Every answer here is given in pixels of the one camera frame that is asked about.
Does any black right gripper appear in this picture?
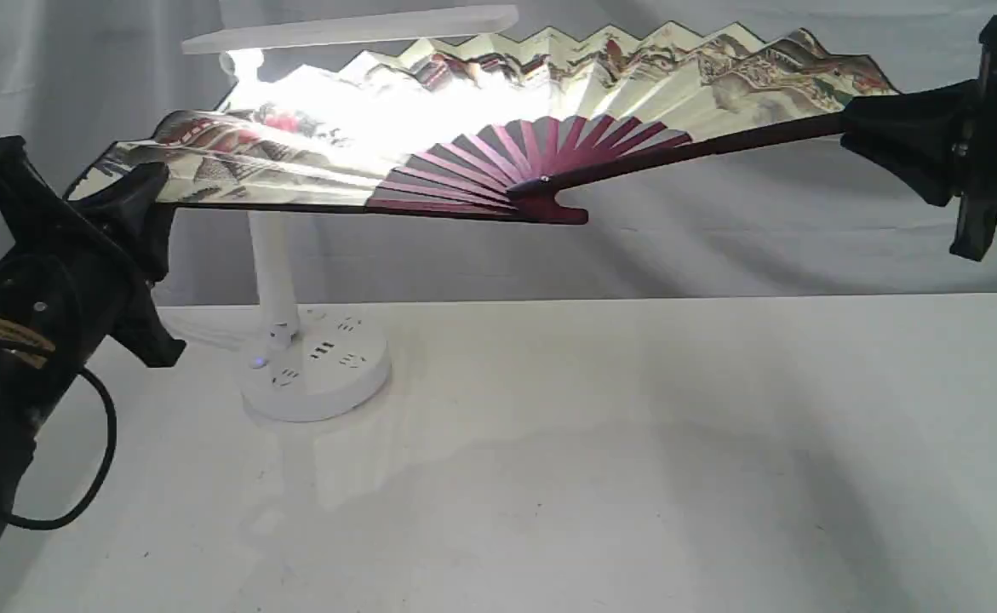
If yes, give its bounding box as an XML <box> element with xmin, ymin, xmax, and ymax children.
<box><xmin>839</xmin><ymin>15</ymin><xmax>997</xmax><ymax>261</ymax></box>

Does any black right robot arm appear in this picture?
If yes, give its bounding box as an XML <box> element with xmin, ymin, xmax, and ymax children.
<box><xmin>840</xmin><ymin>15</ymin><xmax>997</xmax><ymax>261</ymax></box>

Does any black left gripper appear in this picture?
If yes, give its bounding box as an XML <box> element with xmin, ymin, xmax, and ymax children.
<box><xmin>0</xmin><ymin>136</ymin><xmax>186</xmax><ymax>426</ymax></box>

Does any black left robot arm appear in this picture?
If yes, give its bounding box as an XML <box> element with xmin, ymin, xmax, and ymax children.
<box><xmin>0</xmin><ymin>135</ymin><xmax>186</xmax><ymax>538</ymax></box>

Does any white desk lamp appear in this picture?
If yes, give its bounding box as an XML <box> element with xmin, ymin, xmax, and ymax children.
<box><xmin>181</xmin><ymin>4</ymin><xmax>519</xmax><ymax>422</ymax></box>

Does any grey backdrop curtain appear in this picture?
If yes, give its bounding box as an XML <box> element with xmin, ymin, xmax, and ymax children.
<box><xmin>0</xmin><ymin>1</ymin><xmax>997</xmax><ymax>303</ymax></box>

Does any painted paper folding fan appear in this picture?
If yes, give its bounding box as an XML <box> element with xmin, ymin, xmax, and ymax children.
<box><xmin>66</xmin><ymin>22</ymin><xmax>897</xmax><ymax>224</ymax></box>

